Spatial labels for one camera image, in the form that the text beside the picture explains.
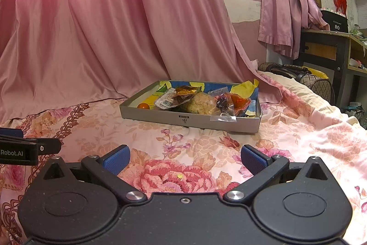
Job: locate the wooden desk with black frame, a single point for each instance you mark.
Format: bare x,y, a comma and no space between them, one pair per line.
341,61

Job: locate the dark red snack packet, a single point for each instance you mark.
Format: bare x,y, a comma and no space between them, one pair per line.
222,103

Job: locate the yellow cloth item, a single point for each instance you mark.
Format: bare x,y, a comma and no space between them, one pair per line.
318,72

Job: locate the black box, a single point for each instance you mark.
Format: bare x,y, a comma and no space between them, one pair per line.
332,18

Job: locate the quilted grey bag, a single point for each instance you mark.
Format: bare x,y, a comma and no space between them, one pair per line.
321,88

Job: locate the golden brown snack packet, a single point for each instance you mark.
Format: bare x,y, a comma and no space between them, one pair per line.
186,90

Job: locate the pink curtain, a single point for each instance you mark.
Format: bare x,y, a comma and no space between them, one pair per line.
114,32

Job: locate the lilac tied curtain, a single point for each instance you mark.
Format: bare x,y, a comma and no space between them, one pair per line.
281,4

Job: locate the puffed rice cake packet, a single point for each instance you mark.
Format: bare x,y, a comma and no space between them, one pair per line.
200,105

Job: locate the black handbag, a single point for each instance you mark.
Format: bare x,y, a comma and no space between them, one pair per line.
281,68

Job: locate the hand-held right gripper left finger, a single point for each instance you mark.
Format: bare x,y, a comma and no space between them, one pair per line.
116,161

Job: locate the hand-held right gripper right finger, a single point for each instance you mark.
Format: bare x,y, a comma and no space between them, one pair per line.
252,161

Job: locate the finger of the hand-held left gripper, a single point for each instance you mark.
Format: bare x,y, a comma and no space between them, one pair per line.
48,146
10,133

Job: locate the grey shallow box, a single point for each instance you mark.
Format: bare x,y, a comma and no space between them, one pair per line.
160,118

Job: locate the clear packet with white label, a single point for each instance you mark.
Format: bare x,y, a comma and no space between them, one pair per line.
166,101

